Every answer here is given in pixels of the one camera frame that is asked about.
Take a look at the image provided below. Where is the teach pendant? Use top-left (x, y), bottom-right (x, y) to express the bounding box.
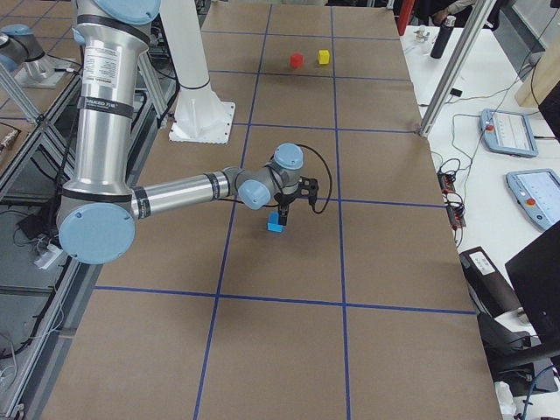
top-left (506, 168), bottom-right (559, 231)
top-left (479, 108), bottom-right (538, 158)

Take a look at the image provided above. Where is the black box with label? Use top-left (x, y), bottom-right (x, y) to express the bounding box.
top-left (459, 247), bottom-right (522, 318)

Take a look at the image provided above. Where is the near teach pendant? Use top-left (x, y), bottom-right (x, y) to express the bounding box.
top-left (506, 168), bottom-right (559, 231)

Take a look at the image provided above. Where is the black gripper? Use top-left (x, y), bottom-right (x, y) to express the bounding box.
top-left (277, 179), bottom-right (307, 226)

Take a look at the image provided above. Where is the red foam block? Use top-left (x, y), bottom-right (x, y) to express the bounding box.
top-left (290, 52), bottom-right (305, 69)

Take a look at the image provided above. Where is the wooden board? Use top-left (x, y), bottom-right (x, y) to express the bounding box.
top-left (514, 37), bottom-right (559, 108)

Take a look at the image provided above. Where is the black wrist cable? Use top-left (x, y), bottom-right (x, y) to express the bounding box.
top-left (295, 143), bottom-right (332, 215)

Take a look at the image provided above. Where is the far teach pendant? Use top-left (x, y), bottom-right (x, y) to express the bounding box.
top-left (479, 108), bottom-right (538, 158)

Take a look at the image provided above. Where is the blue foam block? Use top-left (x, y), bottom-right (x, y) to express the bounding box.
top-left (267, 211), bottom-right (284, 233)

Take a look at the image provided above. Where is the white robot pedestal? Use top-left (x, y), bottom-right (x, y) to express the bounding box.
top-left (159, 0), bottom-right (235, 144)

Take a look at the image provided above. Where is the white power strip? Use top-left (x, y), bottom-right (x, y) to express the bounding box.
top-left (33, 244), bottom-right (62, 270)

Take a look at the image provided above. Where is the aluminium frame post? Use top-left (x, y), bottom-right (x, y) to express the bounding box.
top-left (418, 0), bottom-right (496, 137)

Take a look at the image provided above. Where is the black water bottle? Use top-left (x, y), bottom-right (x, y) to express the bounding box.
top-left (430, 15), bottom-right (456, 60)

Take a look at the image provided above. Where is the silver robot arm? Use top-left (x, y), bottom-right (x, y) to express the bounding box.
top-left (57, 1), bottom-right (304, 264)
top-left (1, 24), bottom-right (66, 88)

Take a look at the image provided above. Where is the black power strip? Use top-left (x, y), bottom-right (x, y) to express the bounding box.
top-left (437, 170), bottom-right (466, 230)

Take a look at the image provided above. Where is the black monitor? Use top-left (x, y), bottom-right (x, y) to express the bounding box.
top-left (506, 222), bottom-right (559, 341)

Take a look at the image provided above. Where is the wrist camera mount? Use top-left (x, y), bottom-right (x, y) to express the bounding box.
top-left (300, 177), bottom-right (319, 209)

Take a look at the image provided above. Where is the yellow foam block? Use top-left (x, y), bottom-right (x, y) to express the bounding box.
top-left (317, 49), bottom-right (331, 66)

